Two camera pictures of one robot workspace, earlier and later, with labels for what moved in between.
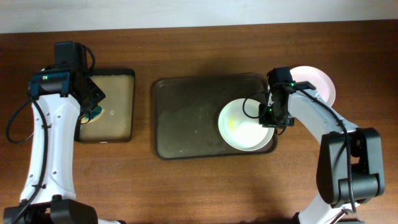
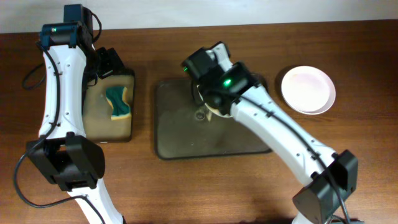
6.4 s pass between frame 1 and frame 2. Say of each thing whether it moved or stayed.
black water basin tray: stayed
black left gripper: moved
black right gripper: moved
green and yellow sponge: moved
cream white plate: moved
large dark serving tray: stayed
